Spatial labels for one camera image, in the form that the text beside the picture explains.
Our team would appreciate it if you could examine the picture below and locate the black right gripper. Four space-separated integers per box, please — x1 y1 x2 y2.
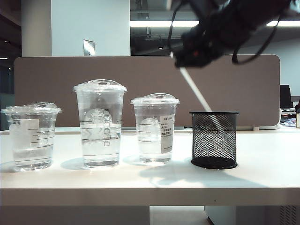
173 22 227 69

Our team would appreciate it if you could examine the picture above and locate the white drinking straw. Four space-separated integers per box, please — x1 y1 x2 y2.
170 52 224 133

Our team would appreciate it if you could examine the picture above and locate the black mesh pen holder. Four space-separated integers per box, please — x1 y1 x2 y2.
189 111 240 170

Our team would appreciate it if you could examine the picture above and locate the medium labelled clear plastic cup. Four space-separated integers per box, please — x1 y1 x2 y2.
130 93 180 165

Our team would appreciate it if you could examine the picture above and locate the tall clear plastic cup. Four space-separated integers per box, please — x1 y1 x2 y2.
72 79 128 169

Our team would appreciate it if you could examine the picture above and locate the small clear plastic cup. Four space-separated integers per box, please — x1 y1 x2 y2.
0 102 63 172

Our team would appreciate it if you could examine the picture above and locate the long ceiling light strip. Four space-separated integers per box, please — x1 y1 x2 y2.
129 20 300 28

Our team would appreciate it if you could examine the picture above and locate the brown desk divider panel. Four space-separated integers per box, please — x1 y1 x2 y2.
13 55 281 129

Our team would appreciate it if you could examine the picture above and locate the black computer monitor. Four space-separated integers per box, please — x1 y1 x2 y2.
279 84 293 109

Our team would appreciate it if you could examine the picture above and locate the white vented cabinet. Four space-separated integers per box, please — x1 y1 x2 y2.
204 206 300 225

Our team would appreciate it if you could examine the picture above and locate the dark desk front panel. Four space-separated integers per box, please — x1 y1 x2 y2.
0 206 150 225

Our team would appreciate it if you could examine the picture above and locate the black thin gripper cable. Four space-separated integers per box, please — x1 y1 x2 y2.
169 0 188 53

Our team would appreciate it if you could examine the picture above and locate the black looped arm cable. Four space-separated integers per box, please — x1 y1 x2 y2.
231 10 285 65

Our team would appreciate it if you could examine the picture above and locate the silver wall sign plate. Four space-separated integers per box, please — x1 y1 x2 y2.
82 39 96 57

